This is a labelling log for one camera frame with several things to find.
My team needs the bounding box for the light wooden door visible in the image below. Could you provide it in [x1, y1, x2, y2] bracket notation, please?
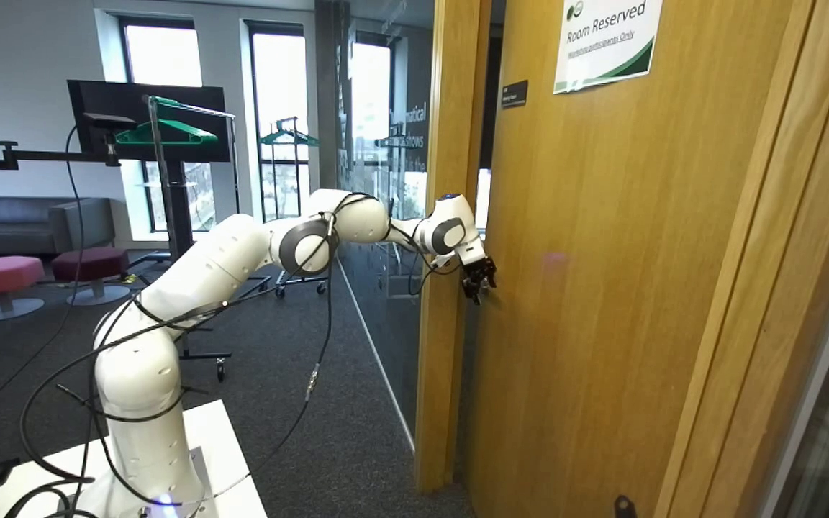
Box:
[460, 0, 801, 518]

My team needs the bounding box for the black monitor stand pole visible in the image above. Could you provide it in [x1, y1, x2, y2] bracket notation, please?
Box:
[158, 156, 196, 261]

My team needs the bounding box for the white green room sign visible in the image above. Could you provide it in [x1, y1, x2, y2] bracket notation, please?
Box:
[553, 0, 668, 98]

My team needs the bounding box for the wooden door jamb post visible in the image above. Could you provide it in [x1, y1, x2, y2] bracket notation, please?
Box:
[412, 0, 496, 498]

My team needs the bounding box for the green rack behind window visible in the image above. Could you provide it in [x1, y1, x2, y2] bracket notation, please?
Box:
[257, 111, 322, 223]

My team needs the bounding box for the white appliance base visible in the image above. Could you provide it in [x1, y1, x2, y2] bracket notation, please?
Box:
[0, 397, 271, 518]

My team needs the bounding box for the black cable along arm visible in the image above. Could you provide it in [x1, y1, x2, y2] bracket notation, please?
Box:
[15, 284, 208, 482]

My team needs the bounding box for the wooden frame with glass panel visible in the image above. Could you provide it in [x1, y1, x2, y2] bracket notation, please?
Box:
[653, 0, 829, 518]

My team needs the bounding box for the dark structural column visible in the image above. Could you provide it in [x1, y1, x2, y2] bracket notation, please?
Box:
[310, 0, 356, 194]

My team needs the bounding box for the small black door plate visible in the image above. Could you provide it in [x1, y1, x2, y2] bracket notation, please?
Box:
[499, 78, 530, 110]

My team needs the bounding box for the black flat monitor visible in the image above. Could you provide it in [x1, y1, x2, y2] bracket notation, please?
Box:
[67, 78, 235, 164]

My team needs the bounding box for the thin black monitor cable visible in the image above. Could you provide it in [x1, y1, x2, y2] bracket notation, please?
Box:
[61, 124, 91, 264]

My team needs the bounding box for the dark red round stool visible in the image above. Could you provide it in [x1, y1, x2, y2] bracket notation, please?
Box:
[48, 245, 132, 307]

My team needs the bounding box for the grey sofa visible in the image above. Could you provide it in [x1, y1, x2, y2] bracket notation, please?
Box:
[0, 194, 127, 261]

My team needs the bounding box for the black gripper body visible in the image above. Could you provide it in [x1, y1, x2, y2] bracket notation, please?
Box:
[458, 251, 499, 288]

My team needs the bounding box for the long black hanging cable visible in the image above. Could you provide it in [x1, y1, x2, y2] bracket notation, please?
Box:
[238, 241, 339, 471]

